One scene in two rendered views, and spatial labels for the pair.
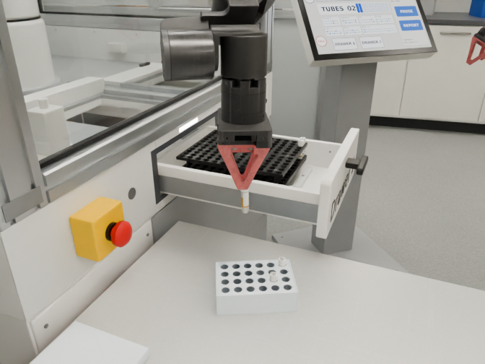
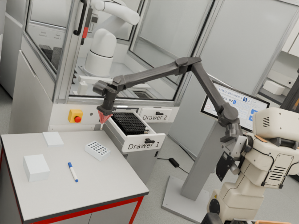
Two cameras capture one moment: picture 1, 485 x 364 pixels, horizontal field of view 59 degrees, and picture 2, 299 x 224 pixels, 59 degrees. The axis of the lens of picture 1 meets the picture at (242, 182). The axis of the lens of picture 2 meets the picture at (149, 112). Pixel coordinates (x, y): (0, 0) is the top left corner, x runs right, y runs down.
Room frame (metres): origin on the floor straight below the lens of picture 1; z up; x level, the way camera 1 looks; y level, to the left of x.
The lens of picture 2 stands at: (-0.54, -0.73, 1.67)
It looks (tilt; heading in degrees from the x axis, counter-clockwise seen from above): 23 degrees down; 25
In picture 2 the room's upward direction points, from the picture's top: 21 degrees clockwise
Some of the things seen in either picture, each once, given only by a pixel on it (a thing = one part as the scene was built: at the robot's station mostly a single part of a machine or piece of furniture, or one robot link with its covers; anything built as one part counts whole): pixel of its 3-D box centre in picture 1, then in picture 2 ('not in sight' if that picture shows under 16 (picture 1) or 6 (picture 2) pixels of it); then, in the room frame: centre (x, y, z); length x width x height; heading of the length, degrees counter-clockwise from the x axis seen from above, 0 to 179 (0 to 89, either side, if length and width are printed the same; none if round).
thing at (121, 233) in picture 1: (118, 232); (77, 119); (0.55, 0.19, 0.88); 0.04 x 0.03 x 0.04; 157
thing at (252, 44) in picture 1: (239, 55); (110, 94); (0.53, 0.00, 1.14); 0.07 x 0.06 x 0.07; 104
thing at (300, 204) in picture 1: (240, 165); (127, 125); (0.83, 0.00, 0.86); 0.40 x 0.26 x 0.06; 67
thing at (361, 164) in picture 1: (356, 164); (148, 140); (0.74, -0.21, 0.91); 0.07 x 0.04 x 0.01; 157
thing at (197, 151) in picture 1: (244, 163); (128, 125); (0.82, 0.00, 0.87); 0.22 x 0.18 x 0.06; 67
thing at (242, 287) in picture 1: (255, 285); (97, 150); (0.54, -0.02, 0.78); 0.12 x 0.08 x 0.04; 94
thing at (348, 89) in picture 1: (347, 159); (207, 160); (1.67, -0.45, 0.51); 0.50 x 0.45 x 1.02; 20
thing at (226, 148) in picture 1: (242, 154); (105, 115); (0.54, 0.00, 1.01); 0.07 x 0.07 x 0.09; 3
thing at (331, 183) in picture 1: (340, 177); (144, 142); (0.75, -0.19, 0.87); 0.29 x 0.02 x 0.11; 157
